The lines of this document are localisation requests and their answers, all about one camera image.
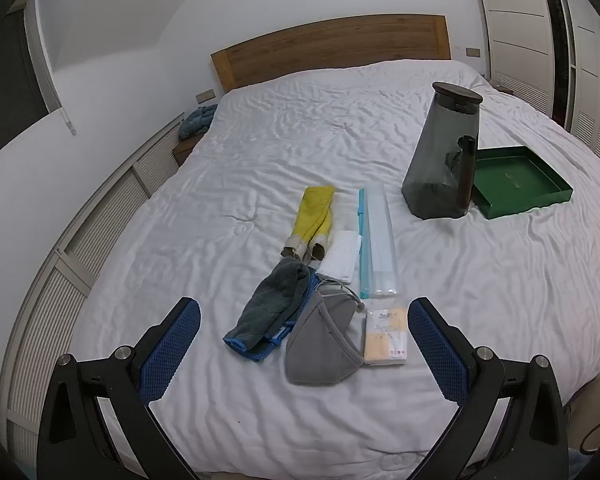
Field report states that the green shallow box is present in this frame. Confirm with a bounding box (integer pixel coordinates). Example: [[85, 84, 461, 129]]
[[472, 145, 574, 221]]

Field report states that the clear zip bag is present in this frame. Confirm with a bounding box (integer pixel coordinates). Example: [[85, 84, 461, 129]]
[[358, 183, 400, 300]]

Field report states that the blue-grey crumpled cloth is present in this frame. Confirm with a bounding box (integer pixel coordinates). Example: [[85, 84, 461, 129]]
[[178, 104, 219, 140]]

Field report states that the grey face mask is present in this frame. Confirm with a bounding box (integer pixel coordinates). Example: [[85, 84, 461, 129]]
[[285, 280, 366, 387]]

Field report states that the smoked grey pitcher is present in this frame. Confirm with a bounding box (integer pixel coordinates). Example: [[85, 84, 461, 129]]
[[401, 81, 484, 221]]

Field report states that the white bed duvet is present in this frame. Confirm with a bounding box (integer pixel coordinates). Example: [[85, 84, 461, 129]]
[[72, 59, 600, 476]]

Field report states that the white wardrobe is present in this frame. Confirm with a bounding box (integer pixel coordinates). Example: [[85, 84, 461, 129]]
[[470, 0, 600, 171]]

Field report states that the grey towel with blue edge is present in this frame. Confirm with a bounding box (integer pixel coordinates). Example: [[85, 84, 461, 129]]
[[223, 258, 317, 364]]

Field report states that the white louvered wall panel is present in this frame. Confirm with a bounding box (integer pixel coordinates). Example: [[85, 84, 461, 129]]
[[5, 110, 186, 466]]

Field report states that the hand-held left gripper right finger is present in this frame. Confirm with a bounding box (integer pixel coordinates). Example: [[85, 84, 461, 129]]
[[407, 296, 570, 480]]

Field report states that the tissue packet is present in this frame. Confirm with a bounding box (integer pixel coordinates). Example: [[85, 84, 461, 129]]
[[362, 308, 409, 366]]

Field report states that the yellow towel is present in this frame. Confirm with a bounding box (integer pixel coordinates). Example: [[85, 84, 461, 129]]
[[280, 186, 337, 261]]

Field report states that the wooden headboard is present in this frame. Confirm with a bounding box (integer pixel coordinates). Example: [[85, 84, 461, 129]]
[[210, 15, 452, 93]]

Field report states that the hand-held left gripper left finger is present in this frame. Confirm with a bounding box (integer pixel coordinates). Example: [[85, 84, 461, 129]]
[[36, 296, 202, 480]]

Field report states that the white flat packet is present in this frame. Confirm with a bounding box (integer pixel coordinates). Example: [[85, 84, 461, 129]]
[[316, 230, 362, 285]]

